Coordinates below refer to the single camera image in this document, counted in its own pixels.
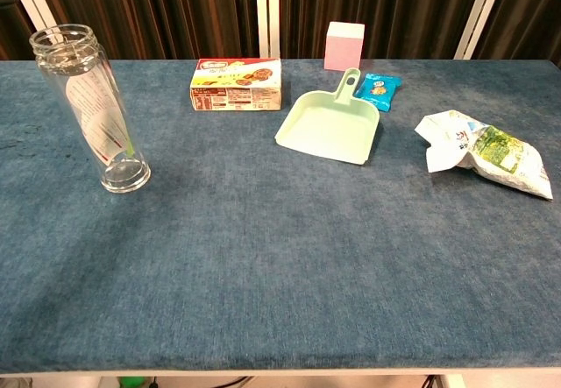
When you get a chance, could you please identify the white and green snack bag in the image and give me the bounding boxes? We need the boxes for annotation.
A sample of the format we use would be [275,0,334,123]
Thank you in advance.
[414,109,555,201]

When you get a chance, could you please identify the cookie box with red print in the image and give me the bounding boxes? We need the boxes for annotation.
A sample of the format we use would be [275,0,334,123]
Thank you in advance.
[189,58,282,112]

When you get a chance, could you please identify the dark brown curtain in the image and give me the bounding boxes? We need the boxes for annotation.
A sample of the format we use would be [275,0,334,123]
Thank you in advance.
[0,0,561,61]

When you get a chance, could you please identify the light green plastic dustpan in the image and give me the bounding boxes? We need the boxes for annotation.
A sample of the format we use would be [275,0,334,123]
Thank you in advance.
[274,67,381,166]

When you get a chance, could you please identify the transparent plastic bottle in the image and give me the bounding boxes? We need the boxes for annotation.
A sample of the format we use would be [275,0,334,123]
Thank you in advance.
[29,23,152,194]

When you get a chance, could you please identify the pink cube block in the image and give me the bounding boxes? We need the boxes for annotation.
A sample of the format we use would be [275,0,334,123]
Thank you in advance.
[323,21,366,72]

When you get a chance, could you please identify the small blue snack packet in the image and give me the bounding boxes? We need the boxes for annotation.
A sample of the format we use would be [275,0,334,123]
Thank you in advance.
[353,72,403,113]

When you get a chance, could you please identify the blue table cloth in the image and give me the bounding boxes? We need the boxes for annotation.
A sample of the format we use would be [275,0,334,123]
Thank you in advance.
[0,58,561,374]

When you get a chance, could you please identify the printed paper leaflet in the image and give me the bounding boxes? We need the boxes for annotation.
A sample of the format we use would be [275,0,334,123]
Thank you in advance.
[65,72,135,166]

